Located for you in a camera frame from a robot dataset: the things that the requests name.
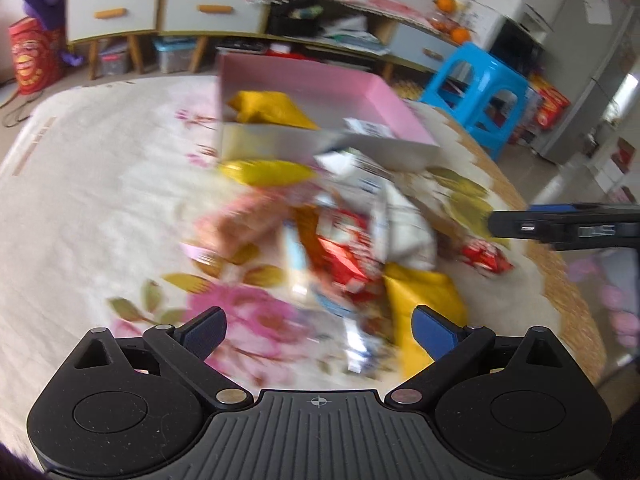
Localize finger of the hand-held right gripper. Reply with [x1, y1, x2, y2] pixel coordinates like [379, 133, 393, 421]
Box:
[487, 211, 640, 252]
[529, 202, 640, 213]

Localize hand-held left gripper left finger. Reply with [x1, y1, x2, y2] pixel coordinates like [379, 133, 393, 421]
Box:
[75, 306, 248, 411]

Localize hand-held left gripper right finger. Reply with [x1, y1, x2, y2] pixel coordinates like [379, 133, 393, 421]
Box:
[385, 305, 566, 409]

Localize blue and white snack packet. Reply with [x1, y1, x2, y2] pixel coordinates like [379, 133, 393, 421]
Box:
[280, 222, 311, 296]

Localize pink and silver cardboard box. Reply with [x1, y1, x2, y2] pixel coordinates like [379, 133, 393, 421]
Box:
[215, 54, 442, 173]

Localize red wrapped candy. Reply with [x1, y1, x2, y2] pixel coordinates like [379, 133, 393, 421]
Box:
[305, 207, 386, 296]
[457, 240, 516, 275]

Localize yellow snack packet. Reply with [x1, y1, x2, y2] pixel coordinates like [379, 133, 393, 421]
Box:
[382, 262, 468, 381]
[220, 159, 316, 188]
[227, 91, 321, 131]

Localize red cartons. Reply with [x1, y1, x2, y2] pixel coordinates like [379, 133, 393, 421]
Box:
[527, 75, 571, 131]

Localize clear cracker packet red ends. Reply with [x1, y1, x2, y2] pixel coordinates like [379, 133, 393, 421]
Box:
[192, 195, 281, 261]

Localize grey refrigerator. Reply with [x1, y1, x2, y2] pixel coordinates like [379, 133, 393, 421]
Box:
[530, 0, 640, 166]

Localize orange snack packet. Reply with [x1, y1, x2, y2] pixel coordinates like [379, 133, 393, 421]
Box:
[290, 207, 326, 273]

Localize blue plastic stool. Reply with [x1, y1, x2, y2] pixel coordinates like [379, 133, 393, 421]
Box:
[420, 42, 531, 161]

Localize black appliance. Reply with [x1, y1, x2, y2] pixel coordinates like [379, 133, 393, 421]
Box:
[490, 20, 546, 76]

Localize yellow egg tray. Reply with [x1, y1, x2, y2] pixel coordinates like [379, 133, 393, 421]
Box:
[390, 72, 426, 101]

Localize floral blanket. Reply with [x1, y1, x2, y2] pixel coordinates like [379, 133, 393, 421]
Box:
[0, 74, 608, 391]

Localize white paper note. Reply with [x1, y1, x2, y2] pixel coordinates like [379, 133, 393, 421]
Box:
[582, 0, 613, 26]

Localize white cardboard box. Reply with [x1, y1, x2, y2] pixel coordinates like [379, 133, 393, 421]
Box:
[470, 0, 526, 51]

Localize stack of papers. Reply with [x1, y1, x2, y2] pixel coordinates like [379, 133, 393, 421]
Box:
[320, 15, 391, 56]

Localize blue lid storage box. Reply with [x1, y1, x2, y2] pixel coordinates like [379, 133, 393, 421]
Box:
[154, 37, 196, 73]

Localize black and white device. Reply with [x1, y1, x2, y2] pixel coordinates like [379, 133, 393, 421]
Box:
[215, 40, 268, 56]

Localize clear storage box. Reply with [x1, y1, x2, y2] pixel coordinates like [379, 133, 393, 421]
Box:
[97, 42, 133, 77]

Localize red box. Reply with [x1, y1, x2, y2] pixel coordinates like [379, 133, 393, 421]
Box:
[267, 42, 306, 61]

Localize red bag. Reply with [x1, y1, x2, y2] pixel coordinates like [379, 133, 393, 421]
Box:
[9, 16, 66, 96]

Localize white drawer wooden handle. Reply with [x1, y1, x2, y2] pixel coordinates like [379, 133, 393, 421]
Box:
[66, 0, 162, 43]
[390, 25, 458, 72]
[162, 0, 271, 35]

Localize black floor cable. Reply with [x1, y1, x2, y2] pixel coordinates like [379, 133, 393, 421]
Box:
[0, 92, 38, 128]

